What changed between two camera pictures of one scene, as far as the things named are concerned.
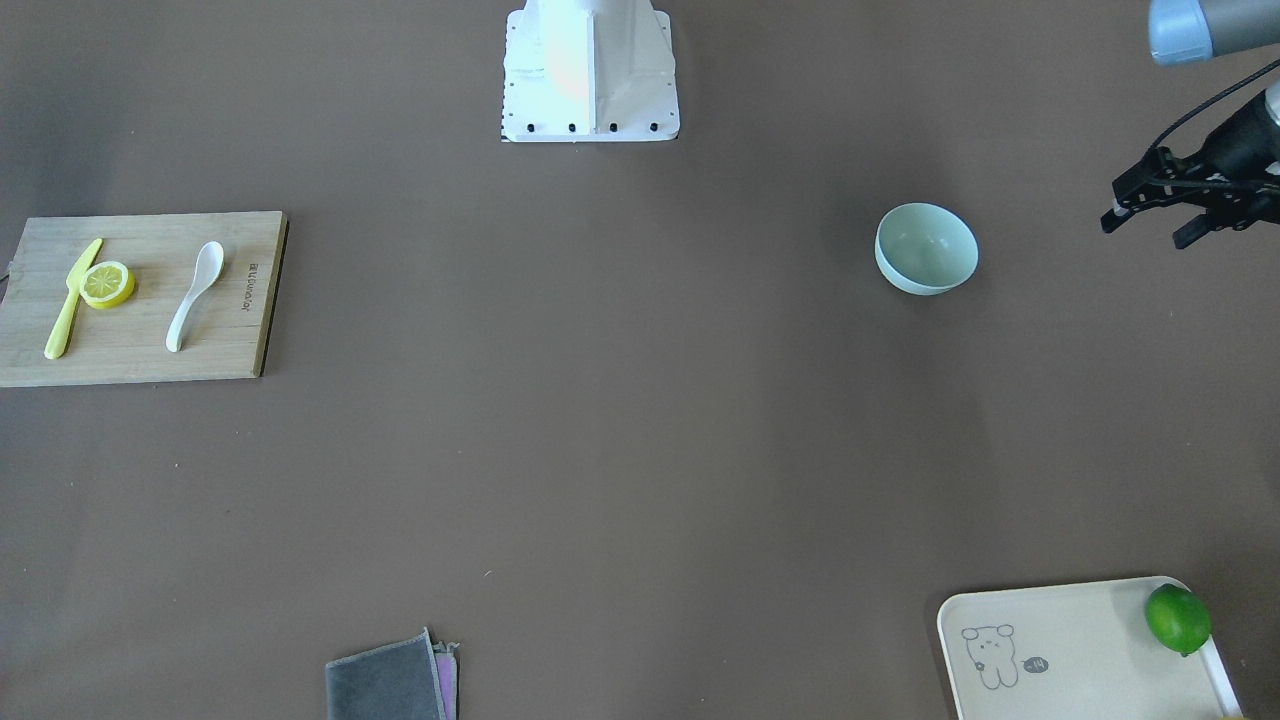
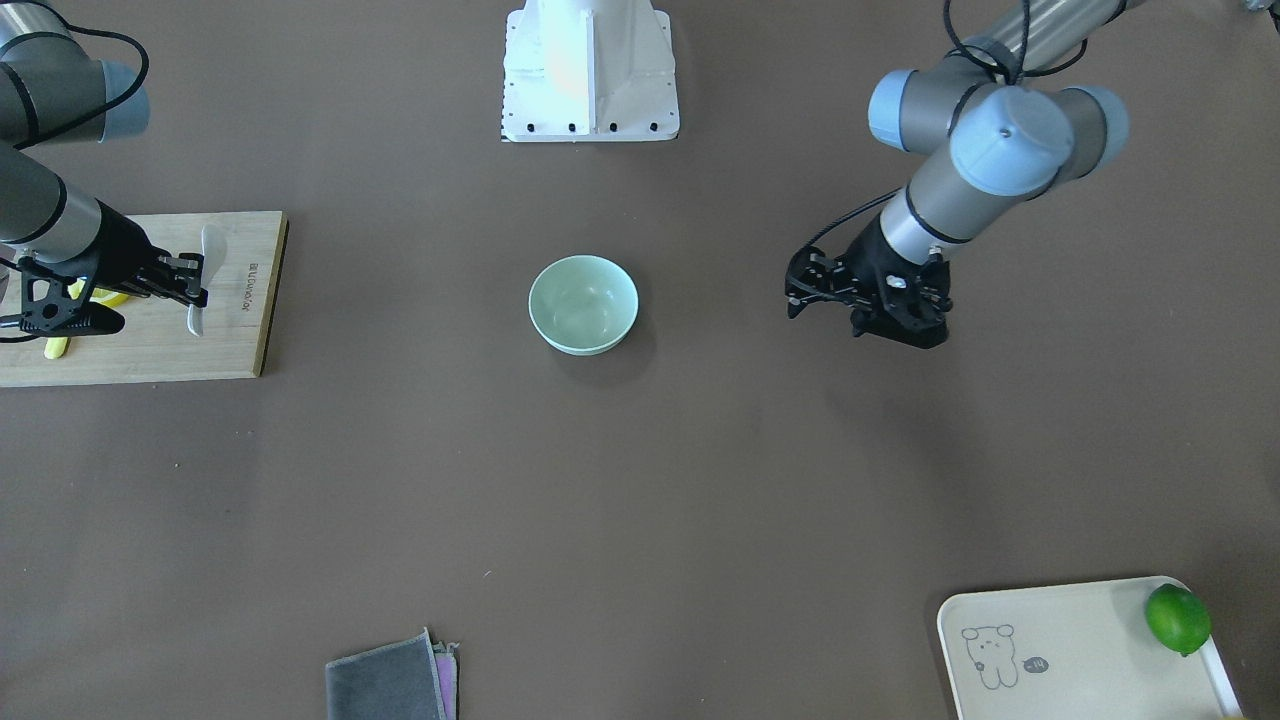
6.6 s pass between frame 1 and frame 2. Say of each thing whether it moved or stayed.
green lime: stayed
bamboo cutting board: stayed
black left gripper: moved
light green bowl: moved
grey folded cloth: stayed
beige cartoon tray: stayed
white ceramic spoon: moved
